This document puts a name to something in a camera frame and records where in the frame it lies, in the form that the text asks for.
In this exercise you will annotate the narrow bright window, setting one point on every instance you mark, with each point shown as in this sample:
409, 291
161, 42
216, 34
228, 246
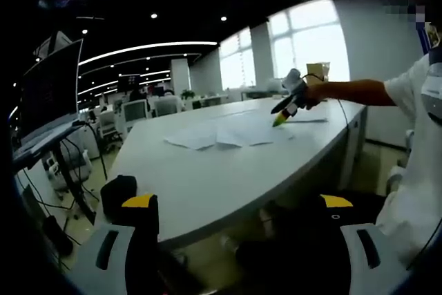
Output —
236, 63

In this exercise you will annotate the ceiling air vent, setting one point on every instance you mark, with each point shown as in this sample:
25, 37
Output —
62, 37

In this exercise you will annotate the brown cardboard box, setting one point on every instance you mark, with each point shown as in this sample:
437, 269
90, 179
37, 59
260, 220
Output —
316, 72

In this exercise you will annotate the grey chest-worn device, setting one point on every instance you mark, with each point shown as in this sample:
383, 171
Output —
433, 98

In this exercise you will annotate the curved ceiling light strip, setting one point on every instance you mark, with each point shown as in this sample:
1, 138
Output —
148, 48

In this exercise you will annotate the potted green plant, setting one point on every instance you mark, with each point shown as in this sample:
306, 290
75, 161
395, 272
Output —
188, 94

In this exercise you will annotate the white framed office chair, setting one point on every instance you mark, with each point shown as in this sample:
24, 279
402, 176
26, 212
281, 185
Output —
134, 111

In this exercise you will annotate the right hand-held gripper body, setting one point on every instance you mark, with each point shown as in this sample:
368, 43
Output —
294, 79

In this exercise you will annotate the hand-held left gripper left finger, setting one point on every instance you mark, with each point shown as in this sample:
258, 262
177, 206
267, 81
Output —
103, 260

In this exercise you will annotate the black tripod stand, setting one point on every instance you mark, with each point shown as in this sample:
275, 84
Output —
74, 177

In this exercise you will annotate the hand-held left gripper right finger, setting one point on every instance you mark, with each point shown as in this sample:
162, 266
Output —
366, 253

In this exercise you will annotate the white laptop stand table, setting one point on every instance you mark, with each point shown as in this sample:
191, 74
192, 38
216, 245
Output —
45, 144

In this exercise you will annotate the blue white wall poster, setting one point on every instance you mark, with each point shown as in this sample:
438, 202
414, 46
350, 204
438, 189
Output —
434, 34

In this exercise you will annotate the white printing papers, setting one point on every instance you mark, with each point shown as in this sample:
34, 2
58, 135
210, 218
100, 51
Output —
235, 132

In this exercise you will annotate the white grey office chair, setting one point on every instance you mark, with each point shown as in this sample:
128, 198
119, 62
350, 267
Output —
169, 105

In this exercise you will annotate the person's right hand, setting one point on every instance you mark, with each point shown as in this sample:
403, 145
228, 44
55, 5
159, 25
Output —
314, 94

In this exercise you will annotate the wide bright window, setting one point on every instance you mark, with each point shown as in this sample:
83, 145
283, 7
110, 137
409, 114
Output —
310, 39

